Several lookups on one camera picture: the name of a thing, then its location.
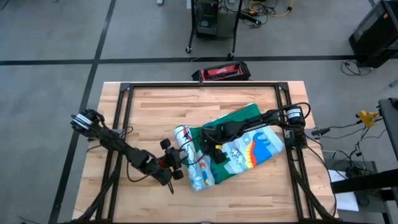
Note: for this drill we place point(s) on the black equipment case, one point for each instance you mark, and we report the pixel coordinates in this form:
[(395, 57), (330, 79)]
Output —
[(376, 34)]

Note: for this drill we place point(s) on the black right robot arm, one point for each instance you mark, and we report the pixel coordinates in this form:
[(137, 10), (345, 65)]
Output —
[(248, 124)]

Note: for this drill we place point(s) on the black metal table frame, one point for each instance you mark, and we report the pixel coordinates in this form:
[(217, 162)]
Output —
[(186, 84)]

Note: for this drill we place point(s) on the red and black tool case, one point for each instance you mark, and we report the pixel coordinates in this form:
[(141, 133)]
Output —
[(222, 71)]

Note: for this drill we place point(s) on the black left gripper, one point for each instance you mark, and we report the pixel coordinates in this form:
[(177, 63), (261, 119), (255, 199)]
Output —
[(174, 158)]

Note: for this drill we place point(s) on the grey side table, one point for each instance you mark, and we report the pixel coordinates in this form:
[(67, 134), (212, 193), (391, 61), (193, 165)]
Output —
[(334, 161)]

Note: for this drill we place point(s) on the dark grey workbench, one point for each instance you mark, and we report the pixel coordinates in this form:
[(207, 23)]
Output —
[(390, 124)]

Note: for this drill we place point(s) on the black power strip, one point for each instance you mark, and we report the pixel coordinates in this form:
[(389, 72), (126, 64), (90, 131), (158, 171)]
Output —
[(250, 19)]

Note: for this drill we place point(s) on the black crossbar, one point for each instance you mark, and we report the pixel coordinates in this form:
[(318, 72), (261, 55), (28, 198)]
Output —
[(367, 182)]

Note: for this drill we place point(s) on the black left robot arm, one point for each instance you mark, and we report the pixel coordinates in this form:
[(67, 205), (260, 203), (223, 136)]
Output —
[(136, 157)]

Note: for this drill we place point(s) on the black computer tower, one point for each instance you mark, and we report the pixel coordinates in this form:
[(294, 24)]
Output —
[(206, 18)]

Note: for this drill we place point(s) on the black power adapter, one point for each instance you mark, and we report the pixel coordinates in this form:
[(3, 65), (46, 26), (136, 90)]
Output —
[(354, 171)]

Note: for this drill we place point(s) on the black wheeled cart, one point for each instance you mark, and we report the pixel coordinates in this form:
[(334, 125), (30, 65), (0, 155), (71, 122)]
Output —
[(225, 28)]

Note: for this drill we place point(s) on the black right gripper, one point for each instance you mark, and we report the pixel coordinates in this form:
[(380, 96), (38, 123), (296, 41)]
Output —
[(211, 140)]

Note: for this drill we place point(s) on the white paper sheet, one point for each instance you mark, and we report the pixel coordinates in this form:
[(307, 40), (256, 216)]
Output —
[(346, 202)]

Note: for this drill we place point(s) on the dinosaur print towel green border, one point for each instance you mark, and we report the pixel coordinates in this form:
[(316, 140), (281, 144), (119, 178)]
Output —
[(245, 149)]

